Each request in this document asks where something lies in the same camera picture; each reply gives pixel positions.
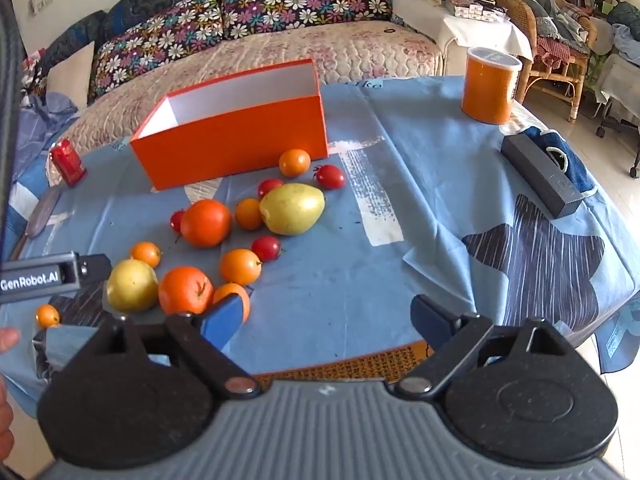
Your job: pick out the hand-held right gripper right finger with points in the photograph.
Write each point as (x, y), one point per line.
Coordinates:
(430, 320)

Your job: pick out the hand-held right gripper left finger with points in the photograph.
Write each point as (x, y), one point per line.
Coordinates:
(225, 317)

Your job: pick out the small orange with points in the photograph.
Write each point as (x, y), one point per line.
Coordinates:
(295, 162)
(145, 253)
(231, 291)
(240, 266)
(47, 316)
(247, 213)

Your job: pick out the large orange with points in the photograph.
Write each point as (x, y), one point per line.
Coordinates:
(185, 290)

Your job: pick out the red cherry tomato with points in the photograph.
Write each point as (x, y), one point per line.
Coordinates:
(330, 176)
(270, 186)
(265, 248)
(175, 220)

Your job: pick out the large orange-red tomato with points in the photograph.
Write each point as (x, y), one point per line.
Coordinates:
(205, 222)

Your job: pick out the orange cardboard box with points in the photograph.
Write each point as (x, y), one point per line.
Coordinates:
(225, 145)

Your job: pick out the person's left hand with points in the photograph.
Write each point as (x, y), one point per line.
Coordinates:
(9, 340)

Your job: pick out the grey knife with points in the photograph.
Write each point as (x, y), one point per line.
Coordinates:
(42, 212)

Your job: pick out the blue striped cloth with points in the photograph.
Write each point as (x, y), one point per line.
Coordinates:
(25, 195)

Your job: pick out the orange patterned mat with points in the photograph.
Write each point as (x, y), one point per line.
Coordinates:
(350, 365)

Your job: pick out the red soda can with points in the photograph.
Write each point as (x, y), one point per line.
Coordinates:
(67, 162)

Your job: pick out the blue patterned tablecloth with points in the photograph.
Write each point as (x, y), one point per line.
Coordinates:
(425, 185)

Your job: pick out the light blue plastic sheet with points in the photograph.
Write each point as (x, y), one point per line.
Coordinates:
(50, 120)

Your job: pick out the long black box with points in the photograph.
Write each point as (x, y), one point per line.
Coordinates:
(542, 175)

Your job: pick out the beige pillow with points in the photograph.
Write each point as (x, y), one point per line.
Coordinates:
(72, 77)

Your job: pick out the patterned clothes pile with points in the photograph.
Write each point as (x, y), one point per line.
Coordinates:
(32, 72)

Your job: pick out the dark blue cloth pouch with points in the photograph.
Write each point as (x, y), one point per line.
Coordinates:
(567, 160)

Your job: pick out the orange canister with lid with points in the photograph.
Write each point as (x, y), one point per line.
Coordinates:
(487, 85)

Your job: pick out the floral cushion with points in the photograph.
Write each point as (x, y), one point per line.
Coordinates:
(305, 0)
(155, 45)

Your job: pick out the sofa with quilted cover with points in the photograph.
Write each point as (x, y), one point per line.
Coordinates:
(300, 55)

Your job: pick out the rattan chair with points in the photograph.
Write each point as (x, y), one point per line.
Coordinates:
(550, 70)

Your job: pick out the white covered side table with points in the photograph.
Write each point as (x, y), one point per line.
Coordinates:
(475, 40)

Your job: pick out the office chair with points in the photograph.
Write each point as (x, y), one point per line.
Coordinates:
(620, 85)

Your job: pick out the row of white boxes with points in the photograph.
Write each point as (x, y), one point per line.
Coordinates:
(475, 10)

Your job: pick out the clothes on rattan chair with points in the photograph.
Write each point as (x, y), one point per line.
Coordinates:
(545, 10)

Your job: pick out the wall switch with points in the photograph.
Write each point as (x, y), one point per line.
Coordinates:
(42, 2)

